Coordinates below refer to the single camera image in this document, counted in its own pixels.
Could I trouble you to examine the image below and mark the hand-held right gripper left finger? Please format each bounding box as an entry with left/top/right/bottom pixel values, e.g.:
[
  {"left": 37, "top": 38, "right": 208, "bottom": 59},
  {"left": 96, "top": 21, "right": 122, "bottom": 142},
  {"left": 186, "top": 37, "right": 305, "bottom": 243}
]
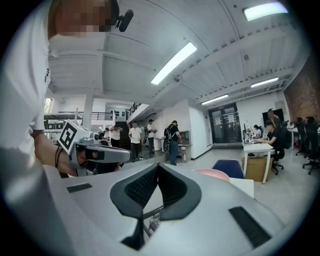
[{"left": 109, "top": 162, "right": 160, "bottom": 251}]

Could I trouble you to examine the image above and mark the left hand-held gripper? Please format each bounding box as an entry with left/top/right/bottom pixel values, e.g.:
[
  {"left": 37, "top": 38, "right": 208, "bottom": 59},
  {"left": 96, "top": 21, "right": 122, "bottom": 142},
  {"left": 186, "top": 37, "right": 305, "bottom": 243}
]
[{"left": 58, "top": 119, "right": 132, "bottom": 176}]

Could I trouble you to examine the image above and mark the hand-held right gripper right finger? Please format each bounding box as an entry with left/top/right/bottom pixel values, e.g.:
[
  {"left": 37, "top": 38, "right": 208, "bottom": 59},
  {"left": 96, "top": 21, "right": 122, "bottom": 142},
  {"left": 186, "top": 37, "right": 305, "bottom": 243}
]
[{"left": 156, "top": 162, "right": 202, "bottom": 222}]

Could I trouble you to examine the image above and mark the person's left forearm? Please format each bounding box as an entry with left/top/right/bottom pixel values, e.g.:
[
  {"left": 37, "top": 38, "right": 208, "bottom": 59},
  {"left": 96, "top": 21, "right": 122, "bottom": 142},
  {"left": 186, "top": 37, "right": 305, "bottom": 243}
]
[{"left": 29, "top": 129, "right": 77, "bottom": 179}]

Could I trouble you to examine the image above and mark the black glass double door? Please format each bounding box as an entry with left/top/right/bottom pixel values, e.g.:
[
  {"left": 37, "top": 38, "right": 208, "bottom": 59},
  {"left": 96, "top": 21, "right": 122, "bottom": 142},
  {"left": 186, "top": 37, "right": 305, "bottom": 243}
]
[{"left": 208, "top": 102, "right": 239, "bottom": 145}]

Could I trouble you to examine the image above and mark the person's left hand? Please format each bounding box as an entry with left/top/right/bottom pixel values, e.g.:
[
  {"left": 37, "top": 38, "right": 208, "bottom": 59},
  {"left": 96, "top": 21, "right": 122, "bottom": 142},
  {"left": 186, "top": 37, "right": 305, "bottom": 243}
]
[{"left": 76, "top": 149, "right": 89, "bottom": 168}]

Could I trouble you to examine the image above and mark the black wrist band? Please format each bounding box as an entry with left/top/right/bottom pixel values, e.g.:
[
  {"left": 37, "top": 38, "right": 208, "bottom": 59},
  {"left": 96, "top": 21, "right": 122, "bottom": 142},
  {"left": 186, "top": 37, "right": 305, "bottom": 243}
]
[{"left": 54, "top": 145, "right": 64, "bottom": 169}]

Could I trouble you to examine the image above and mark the white square pillar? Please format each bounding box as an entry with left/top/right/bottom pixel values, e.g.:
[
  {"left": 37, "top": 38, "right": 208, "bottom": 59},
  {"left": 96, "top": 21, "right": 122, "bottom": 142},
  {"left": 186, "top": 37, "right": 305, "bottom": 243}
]
[{"left": 81, "top": 87, "right": 95, "bottom": 128}]

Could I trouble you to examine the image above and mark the pink chair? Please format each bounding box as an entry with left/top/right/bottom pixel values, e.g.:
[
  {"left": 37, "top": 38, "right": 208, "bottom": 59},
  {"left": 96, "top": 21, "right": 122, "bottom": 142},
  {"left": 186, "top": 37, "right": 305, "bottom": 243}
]
[{"left": 193, "top": 168, "right": 231, "bottom": 183}]

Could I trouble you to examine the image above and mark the dark staircase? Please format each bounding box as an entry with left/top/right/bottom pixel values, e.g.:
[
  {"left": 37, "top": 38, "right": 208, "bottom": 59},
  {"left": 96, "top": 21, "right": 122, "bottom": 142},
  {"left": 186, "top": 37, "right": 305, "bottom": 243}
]
[{"left": 114, "top": 120, "right": 132, "bottom": 151}]

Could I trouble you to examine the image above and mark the white service cabinet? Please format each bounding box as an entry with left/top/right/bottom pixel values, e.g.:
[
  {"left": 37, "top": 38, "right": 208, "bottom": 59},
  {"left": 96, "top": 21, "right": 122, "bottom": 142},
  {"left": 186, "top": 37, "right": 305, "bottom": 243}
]
[{"left": 176, "top": 129, "right": 193, "bottom": 162}]

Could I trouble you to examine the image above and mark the grey backpack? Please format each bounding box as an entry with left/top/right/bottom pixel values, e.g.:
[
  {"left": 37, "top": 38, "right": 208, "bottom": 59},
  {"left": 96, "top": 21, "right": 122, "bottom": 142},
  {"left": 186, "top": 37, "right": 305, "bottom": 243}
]
[{"left": 163, "top": 126, "right": 174, "bottom": 141}]

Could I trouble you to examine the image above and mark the dark blue chair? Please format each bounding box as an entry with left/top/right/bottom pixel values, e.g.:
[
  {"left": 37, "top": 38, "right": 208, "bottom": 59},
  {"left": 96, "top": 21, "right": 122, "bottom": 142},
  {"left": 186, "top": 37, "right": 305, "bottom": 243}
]
[{"left": 211, "top": 159, "right": 245, "bottom": 180}]

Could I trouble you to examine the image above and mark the small white table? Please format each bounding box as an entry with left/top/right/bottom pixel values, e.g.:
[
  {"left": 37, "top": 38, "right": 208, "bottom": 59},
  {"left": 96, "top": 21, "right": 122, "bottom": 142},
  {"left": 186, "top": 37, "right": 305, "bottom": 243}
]
[{"left": 228, "top": 177, "right": 256, "bottom": 200}]

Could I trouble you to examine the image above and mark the brown cardboard box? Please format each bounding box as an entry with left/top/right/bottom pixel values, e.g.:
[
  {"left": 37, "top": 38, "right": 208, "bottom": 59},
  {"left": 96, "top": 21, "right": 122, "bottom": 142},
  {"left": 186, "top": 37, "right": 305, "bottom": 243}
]
[{"left": 240, "top": 155, "right": 274, "bottom": 183}]

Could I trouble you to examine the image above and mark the white office desk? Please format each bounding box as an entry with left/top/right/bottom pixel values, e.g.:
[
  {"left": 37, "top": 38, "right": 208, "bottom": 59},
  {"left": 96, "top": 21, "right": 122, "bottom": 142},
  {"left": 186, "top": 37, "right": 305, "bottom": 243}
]
[{"left": 242, "top": 142, "right": 275, "bottom": 185}]

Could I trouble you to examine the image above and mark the long ceiling light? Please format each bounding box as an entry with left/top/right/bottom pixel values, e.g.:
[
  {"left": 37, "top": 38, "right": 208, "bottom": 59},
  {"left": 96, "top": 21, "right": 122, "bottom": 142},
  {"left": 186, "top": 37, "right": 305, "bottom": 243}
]
[
  {"left": 243, "top": 1, "right": 289, "bottom": 22},
  {"left": 200, "top": 94, "right": 229, "bottom": 106},
  {"left": 250, "top": 76, "right": 280, "bottom": 89},
  {"left": 150, "top": 41, "right": 198, "bottom": 86}
]

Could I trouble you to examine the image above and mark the black office chair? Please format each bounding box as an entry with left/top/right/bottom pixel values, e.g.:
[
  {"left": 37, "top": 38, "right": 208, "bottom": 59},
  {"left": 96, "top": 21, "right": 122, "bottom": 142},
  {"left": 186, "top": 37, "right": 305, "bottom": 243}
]
[
  {"left": 271, "top": 120, "right": 293, "bottom": 176},
  {"left": 301, "top": 124, "right": 320, "bottom": 176}
]

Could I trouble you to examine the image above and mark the person's head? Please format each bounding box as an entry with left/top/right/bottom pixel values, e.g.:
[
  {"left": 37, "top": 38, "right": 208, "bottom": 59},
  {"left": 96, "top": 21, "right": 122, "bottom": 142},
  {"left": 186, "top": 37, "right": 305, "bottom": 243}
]
[{"left": 48, "top": 0, "right": 119, "bottom": 42}]

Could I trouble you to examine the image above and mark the black head camera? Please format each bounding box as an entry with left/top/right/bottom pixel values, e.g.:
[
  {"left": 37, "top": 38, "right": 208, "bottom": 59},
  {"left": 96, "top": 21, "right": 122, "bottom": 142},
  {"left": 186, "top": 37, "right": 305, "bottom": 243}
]
[{"left": 112, "top": 0, "right": 135, "bottom": 33}]

